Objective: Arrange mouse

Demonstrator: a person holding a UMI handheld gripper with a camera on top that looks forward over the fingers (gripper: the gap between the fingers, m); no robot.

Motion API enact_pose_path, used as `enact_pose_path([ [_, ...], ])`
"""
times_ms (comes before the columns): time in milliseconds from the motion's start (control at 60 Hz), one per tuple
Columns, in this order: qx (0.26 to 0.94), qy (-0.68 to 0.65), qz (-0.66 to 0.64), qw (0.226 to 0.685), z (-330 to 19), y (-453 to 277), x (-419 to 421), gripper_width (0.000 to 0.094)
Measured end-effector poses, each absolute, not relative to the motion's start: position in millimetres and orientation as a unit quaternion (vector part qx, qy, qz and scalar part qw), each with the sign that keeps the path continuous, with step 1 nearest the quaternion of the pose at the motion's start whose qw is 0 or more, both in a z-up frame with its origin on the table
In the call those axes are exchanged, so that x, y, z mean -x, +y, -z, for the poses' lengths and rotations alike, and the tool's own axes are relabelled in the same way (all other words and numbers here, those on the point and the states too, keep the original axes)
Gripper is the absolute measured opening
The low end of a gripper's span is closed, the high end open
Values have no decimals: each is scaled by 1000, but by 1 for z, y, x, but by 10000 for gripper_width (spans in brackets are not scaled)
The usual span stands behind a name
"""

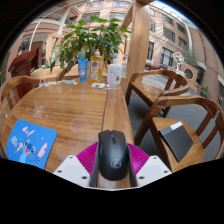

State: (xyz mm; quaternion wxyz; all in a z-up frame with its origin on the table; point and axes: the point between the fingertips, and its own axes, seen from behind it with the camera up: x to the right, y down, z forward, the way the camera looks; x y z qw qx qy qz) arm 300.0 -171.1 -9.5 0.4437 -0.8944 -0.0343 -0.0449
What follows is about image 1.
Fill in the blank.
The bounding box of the yellow liquid bottle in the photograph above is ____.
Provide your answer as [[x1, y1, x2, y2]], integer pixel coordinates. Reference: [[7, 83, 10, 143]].
[[89, 48, 105, 84]]

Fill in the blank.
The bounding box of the wooden pergola post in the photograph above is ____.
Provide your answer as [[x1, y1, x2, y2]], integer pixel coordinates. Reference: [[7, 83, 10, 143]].
[[121, 0, 156, 91]]

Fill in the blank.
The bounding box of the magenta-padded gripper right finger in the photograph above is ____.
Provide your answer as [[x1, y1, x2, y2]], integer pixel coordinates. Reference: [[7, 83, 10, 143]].
[[128, 143, 173, 188]]

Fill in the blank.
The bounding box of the blue cartoon mouse pad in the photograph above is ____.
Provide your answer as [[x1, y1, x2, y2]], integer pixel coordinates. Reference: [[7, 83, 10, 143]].
[[5, 118, 58, 170]]

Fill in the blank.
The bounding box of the dark bust statue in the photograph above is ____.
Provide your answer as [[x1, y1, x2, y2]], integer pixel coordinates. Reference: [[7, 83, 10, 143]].
[[18, 38, 31, 55]]

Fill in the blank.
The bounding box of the white crumpled wrapper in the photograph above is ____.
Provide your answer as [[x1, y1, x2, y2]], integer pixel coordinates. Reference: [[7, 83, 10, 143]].
[[90, 82, 107, 89]]

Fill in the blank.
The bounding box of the white abstract sculpture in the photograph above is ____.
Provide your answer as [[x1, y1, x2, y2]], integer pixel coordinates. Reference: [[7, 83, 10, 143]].
[[172, 51, 186, 73]]

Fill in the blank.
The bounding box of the green potted plant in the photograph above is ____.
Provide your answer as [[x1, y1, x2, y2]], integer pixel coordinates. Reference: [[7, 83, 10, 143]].
[[49, 16, 132, 74]]

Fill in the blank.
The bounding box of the white pump bottle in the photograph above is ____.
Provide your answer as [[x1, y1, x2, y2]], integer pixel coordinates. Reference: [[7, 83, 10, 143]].
[[107, 58, 123, 86]]

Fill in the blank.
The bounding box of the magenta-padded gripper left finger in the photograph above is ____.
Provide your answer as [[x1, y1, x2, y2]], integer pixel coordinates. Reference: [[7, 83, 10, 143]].
[[53, 142, 100, 188]]

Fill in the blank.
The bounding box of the light wooden table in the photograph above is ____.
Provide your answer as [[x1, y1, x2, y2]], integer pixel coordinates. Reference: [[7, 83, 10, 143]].
[[30, 66, 81, 82]]

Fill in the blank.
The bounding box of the dark red wooden podium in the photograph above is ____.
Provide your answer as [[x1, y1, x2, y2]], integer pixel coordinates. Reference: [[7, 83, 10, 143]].
[[8, 48, 39, 99]]

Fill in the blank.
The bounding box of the yellow flower plant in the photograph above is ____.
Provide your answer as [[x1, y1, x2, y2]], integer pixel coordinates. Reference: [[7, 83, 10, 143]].
[[199, 83, 209, 98]]

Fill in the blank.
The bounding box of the blue tube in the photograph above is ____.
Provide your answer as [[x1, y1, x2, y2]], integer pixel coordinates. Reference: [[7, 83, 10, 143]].
[[77, 58, 89, 84]]

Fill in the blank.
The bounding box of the black notebook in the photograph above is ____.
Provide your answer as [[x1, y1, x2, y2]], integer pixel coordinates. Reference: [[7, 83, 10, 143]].
[[158, 121, 194, 163]]

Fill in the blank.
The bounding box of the black computer mouse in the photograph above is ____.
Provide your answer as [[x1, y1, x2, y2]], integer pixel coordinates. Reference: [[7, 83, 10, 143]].
[[97, 129, 130, 182]]

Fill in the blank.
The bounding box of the wooden armchair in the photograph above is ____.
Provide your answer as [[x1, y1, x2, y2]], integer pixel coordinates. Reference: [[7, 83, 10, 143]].
[[125, 69, 189, 116], [0, 75, 41, 118], [133, 94, 224, 173]]

